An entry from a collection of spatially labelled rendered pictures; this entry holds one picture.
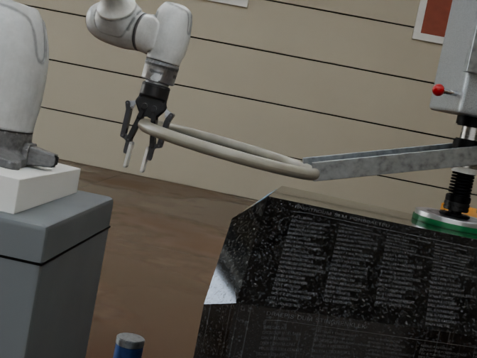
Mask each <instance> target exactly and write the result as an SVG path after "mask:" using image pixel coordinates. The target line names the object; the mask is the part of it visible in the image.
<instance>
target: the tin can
mask: <svg viewBox="0 0 477 358"><path fill-rule="evenodd" d="M144 344H145V339H144V338H143V337H142V336H140V335H137V334H133V333H128V332H123V333H119V334H118V335H117V336H116V344H115V348H114V355H113V358H141V357H142V353H143V347H144Z"/></svg>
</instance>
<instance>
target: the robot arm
mask: <svg viewBox="0 0 477 358"><path fill-rule="evenodd" d="M86 24H87V29H88V30H89V32H90V33H91V34H92V35H93V36H94V37H96V38H98V39H99V40H101V41H103V42H105V43H108V44H110V45H114V46H116V47H119V48H124V49H127V50H137V51H140V52H142V53H145V54H146V55H147V56H146V60H145V65H144V68H143V72H142V75H141V77H142V78H145V79H146V81H143V82H142V85H141V91H140V93H139V96H138V97H137V98H136V100H133V101H129V100H127V101H126V102H125V103H126V112H125V115H124V121H123V124H122V128H121V134H120V137H122V138H123V139H125V141H126V142H125V146H124V153H126V157H125V160H124V164H123V168H127V167H128V165H129V161H130V158H131V154H132V150H133V146H134V142H133V141H132V140H133V137H134V136H135V134H136V132H137V130H138V122H139V121H140V120H141V119H144V117H145V116H147V117H148V118H150V122H151V123H154V124H157V125H158V117H159V116H160V115H161V114H163V113H164V112H165V121H164V123H163V127H164V128H166V129H168V128H169V125H170V122H171V121H172V119H173V118H174V117H175V114H173V113H171V112H170V111H169V110H167V100H168V96H169V93H170V88H169V85H170V86H174V84H175V80H176V77H177V73H178V71H179V67H180V63H181V62H182V59H183V58H184V56H185V54H186V52H187V48H188V45H189V42H190V36H191V30H192V13H191V12H190V10H189V9H188V8H187V7H185V6H183V5H181V4H177V3H173V2H169V1H166V2H165V3H163V4H162V5H161V6H160V7H159V8H158V10H157V11H156V13H155V15H154V14H149V13H144V12H142V9H141V8H140V7H139V6H138V4H137V3H136V2H135V0H101V1H100V2H98V3H95V4H94V5H92V6H91V7H90V8H89V10H88V12H87V15H86ZM48 62H49V45H48V34H47V30H46V26H45V22H44V20H43V19H42V17H41V15H40V12H39V10H37V9H35V8H33V7H30V6H26V5H24V4H20V3H18V2H16V1H12V0H0V167H2V168H7V169H11V170H20V168H24V167H28V166H41V167H49V168H56V167H55V166H56V165H57V163H58V159H59V157H58V156H59V155H58V154H55V153H52V152H50V151H47V150H45V149H43V148H39V147H37V144H36V143H32V139H33V131H34V128H35V123H36V120H37V118H38V114H39V111H40V106H41V103H42V100H43V94H44V91H45V83H46V79H47V73H48ZM177 66H178V67H177ZM135 104H136V106H137V108H138V111H139V113H138V115H137V117H136V120H135V121H134V123H133V126H132V127H131V130H130V131H129V133H128V127H129V124H130V120H131V115H132V111H133V108H134V107H135ZM127 133H128V135H127ZM163 144H164V140H161V139H158V143H156V137H154V136H150V145H149V146H147V147H146V150H145V153H144V157H143V161H142V164H141V169H140V173H144V172H145V169H146V165H147V162H148V160H149V161H151V160H152V158H153V153H154V150H155V149H156V148H162V147H163Z"/></svg>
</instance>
